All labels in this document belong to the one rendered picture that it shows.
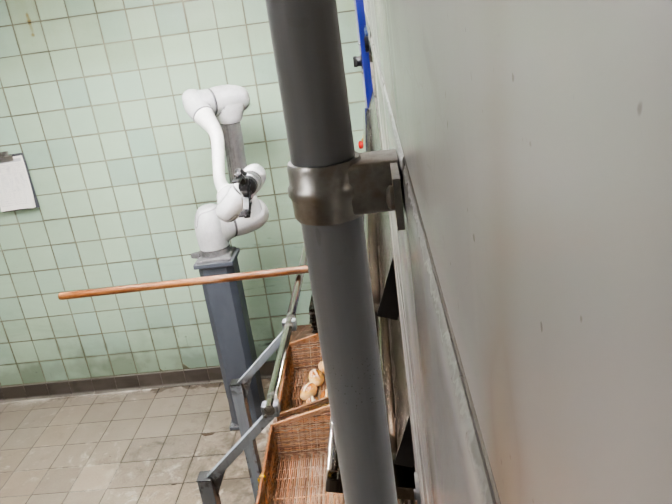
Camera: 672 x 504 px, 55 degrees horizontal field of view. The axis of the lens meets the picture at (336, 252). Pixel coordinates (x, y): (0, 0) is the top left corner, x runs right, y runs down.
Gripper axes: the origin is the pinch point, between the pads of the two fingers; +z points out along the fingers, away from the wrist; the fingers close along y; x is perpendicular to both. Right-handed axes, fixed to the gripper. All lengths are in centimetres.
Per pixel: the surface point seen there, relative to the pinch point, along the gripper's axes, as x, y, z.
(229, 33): 16, -57, -116
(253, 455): 2, 84, 46
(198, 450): 58, 149, -46
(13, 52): 133, -62, -115
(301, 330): -5, 91, -61
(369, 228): -52, -25, 122
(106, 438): 117, 149, -63
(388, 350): -53, 2, 122
